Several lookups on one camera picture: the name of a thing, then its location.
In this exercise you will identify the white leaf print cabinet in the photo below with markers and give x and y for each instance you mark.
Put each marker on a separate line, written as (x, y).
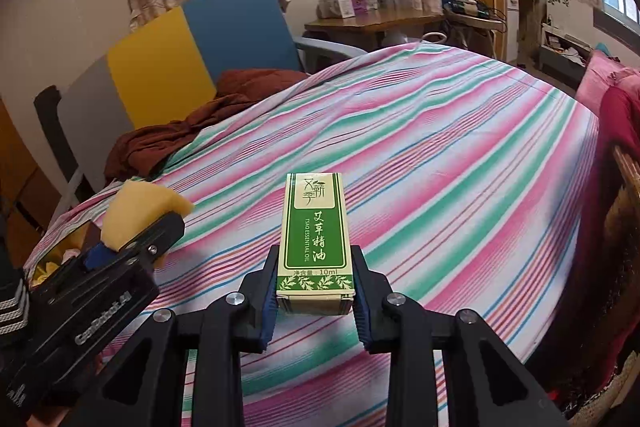
(567, 17)

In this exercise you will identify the pink bedding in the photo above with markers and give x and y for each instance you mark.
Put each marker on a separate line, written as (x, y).
(600, 82)

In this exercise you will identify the wooden shelf cabinet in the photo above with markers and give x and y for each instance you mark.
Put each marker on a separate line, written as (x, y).
(520, 27)

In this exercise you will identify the wooden desk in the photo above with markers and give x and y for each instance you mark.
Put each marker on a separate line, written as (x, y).
(375, 24)

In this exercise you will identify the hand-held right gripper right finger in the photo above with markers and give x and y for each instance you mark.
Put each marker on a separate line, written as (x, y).
(364, 307)

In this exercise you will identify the grey yellow blue chair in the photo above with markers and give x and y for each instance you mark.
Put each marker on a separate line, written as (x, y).
(150, 67)

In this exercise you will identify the small yellow sponge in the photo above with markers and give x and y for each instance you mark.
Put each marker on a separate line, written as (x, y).
(135, 202)

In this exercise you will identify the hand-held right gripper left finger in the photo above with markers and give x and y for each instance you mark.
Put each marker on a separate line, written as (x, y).
(267, 307)

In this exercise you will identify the wicker chair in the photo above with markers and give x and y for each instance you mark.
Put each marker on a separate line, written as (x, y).
(622, 257)

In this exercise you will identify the wooden wardrobe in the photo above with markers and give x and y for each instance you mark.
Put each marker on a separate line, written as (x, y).
(20, 182)

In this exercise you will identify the purple tissue box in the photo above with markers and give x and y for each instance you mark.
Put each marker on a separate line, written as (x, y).
(362, 1)

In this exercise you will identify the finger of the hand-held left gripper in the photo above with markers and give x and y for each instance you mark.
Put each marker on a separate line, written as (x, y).
(160, 234)
(100, 256)

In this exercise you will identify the green cream small box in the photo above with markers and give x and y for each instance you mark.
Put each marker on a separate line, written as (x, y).
(315, 232)

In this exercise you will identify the brown jacket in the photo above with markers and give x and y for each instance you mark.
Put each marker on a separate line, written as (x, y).
(200, 127)

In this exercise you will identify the striped tablecloth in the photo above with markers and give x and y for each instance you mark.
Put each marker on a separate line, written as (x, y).
(425, 182)

